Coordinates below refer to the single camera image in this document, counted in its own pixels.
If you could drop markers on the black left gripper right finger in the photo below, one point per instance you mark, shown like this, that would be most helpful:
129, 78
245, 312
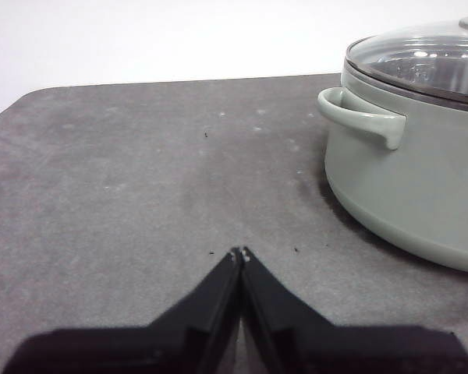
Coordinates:
335, 350

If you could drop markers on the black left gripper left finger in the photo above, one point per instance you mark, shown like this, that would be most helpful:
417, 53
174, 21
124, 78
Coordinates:
160, 346

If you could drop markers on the glass lid with green knob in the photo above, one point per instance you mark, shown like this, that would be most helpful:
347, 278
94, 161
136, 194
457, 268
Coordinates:
421, 62

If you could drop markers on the pale green electric steamer pot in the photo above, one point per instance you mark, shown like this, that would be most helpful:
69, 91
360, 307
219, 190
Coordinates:
413, 187

